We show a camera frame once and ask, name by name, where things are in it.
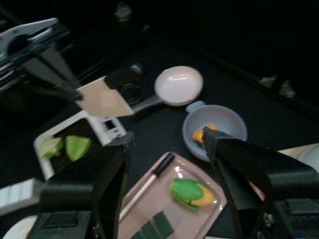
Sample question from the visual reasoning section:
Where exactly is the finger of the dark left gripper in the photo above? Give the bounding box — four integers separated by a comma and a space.
18, 56, 83, 102
37, 46, 83, 88

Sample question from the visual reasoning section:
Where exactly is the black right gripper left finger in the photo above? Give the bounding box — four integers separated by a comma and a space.
27, 131, 136, 239

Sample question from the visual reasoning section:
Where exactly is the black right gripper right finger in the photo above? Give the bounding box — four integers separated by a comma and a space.
200, 126, 319, 239

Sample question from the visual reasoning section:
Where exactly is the beige cleaver black handle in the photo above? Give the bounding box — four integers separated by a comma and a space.
73, 63, 146, 119

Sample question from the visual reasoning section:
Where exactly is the white ribbed block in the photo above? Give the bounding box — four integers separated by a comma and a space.
0, 177, 45, 217

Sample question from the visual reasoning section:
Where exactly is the light green toy vegetable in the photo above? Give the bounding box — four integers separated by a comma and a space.
38, 136, 65, 159

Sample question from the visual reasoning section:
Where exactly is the pink rectangular tray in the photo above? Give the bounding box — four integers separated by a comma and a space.
117, 151, 229, 239

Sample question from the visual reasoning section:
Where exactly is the white round plate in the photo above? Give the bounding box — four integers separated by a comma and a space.
1, 215, 39, 239

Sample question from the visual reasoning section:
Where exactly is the green yellow toy corn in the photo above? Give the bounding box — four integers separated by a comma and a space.
169, 177, 216, 212

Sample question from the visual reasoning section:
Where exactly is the white rectangular tray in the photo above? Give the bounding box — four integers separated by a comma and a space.
31, 108, 128, 181

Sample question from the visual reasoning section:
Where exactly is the grey blue bowl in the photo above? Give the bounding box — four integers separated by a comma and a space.
180, 100, 249, 162

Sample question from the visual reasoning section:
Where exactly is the dark green toy piece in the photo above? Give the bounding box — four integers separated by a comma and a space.
130, 210, 176, 239

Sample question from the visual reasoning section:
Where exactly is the orange toy food piece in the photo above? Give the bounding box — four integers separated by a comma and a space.
190, 124, 218, 145

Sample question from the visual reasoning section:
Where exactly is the black round ring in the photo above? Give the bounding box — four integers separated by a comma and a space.
117, 81, 144, 105

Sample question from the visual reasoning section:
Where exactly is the white stick black handle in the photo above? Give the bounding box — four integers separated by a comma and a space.
118, 152, 177, 222

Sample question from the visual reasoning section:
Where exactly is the white frame clip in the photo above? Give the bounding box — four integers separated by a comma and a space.
277, 81, 296, 99
258, 75, 278, 89

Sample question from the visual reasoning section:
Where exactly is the white ladle grey handle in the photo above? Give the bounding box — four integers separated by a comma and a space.
128, 64, 204, 115

